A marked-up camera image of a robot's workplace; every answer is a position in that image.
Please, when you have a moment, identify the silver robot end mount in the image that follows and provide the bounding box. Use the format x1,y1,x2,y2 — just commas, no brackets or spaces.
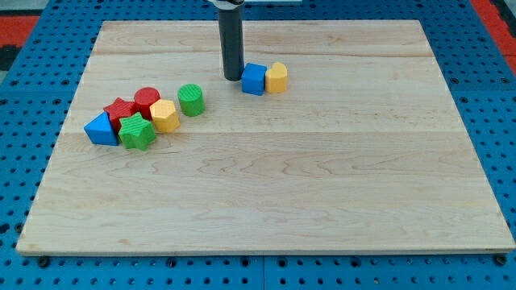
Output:
208,0,244,9

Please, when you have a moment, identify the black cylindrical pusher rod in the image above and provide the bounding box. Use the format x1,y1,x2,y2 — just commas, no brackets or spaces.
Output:
217,2,244,81

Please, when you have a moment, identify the yellow hexagon block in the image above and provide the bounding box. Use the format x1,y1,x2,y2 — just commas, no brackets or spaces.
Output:
150,99,181,133

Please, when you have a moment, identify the red star block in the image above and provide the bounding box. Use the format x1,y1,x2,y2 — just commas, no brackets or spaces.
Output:
103,97,138,133

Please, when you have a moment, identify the green star block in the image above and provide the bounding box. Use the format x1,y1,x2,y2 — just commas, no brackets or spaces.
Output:
119,112,156,151

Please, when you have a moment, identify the blue cube block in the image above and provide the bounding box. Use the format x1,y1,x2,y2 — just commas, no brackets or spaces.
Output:
241,63,267,96

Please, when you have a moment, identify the yellow heart block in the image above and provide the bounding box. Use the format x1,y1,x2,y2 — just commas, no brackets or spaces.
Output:
265,62,288,93

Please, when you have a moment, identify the green cylinder block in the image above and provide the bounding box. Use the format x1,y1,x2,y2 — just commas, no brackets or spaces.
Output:
177,84,205,117

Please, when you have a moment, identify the red cylinder block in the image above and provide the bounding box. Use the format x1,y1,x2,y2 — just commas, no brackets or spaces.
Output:
134,87,160,121

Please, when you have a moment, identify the blue triangle block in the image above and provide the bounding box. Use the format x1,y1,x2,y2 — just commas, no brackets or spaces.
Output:
84,112,119,146

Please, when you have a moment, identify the wooden board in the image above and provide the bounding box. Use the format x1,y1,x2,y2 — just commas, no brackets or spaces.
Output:
17,20,515,256

